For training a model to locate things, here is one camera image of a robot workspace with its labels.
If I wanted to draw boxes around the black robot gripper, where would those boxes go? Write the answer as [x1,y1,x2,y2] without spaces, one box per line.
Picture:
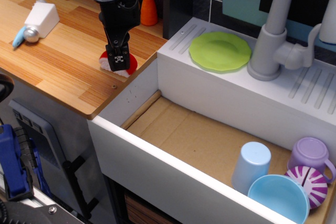
[94,0,139,71]

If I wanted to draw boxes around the red and white toy sushi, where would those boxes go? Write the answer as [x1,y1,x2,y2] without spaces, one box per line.
[99,51,138,78]

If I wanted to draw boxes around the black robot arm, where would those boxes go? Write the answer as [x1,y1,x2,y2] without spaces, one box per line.
[94,0,140,71]

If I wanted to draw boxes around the green plastic plate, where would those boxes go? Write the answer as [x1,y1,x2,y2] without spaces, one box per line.
[189,31,252,72]

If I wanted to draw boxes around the orange toy carrot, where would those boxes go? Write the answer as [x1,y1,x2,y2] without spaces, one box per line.
[140,0,158,26]

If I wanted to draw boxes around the white toy salt shaker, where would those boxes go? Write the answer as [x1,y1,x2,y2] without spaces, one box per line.
[23,1,60,43]

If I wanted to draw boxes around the light blue toy fish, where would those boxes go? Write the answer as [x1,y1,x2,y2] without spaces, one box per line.
[12,26,26,49]

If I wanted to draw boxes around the brown cardboard sheet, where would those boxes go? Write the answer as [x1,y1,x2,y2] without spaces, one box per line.
[125,96,336,224]

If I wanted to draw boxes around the grey toy faucet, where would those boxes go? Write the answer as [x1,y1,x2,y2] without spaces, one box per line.
[247,0,321,81]

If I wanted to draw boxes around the blue clamp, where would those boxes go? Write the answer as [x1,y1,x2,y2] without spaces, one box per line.
[1,124,52,201]

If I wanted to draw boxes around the light blue upturned cup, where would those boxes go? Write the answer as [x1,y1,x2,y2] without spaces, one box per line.
[231,142,271,196]

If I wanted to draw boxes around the white toy sink unit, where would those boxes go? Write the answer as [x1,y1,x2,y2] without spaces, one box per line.
[88,18,335,223]

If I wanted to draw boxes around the light blue plastic bowl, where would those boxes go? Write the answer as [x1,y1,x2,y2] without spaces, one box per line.
[248,175,310,223]

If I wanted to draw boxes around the purple and white toy ball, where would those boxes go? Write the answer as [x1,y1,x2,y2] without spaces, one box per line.
[285,166,328,209]

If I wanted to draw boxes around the dark vertical post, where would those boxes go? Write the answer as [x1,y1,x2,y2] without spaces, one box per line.
[163,0,193,39]

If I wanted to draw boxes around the grey oven door with handle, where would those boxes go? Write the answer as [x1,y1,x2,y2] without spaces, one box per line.
[9,99,99,220]

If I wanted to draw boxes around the lilac mug with handle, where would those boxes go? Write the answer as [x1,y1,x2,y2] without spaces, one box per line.
[287,137,335,184]

